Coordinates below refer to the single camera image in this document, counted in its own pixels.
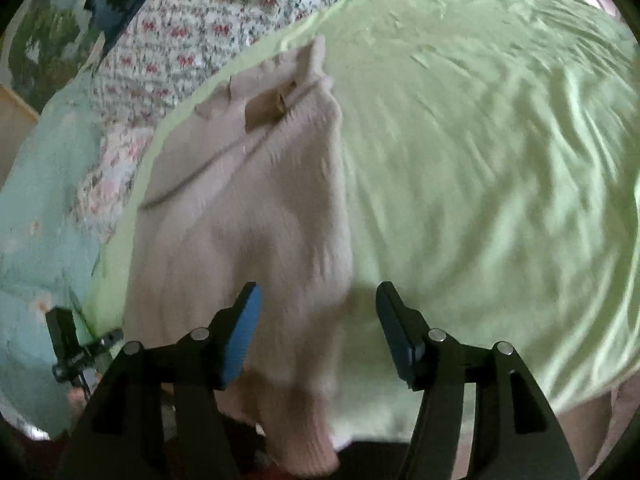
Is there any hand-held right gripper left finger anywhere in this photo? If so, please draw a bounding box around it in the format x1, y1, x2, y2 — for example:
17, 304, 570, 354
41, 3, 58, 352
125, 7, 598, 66
56, 282, 263, 480

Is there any light green bed sheet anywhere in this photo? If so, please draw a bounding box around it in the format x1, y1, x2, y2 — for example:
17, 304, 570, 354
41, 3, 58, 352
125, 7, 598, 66
82, 0, 640, 448

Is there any beige knit sweater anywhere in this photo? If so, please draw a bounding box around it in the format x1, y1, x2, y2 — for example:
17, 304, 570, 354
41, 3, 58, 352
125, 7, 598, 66
122, 36, 355, 478

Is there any light blue printed blanket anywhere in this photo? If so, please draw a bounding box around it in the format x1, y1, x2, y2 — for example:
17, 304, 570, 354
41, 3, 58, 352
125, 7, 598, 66
0, 72, 108, 438

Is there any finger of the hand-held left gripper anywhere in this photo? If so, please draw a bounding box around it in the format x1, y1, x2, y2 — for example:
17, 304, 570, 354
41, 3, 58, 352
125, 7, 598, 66
45, 307, 124, 393

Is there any floral patterned quilt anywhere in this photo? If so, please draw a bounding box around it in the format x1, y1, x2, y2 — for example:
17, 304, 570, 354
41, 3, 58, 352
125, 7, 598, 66
70, 0, 451, 241

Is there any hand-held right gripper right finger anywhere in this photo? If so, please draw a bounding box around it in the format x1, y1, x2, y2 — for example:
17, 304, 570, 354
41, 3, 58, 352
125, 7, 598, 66
375, 281, 583, 480

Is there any green printed cloth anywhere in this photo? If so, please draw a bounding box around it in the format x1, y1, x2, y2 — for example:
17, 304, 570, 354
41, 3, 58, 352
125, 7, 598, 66
7, 0, 108, 111

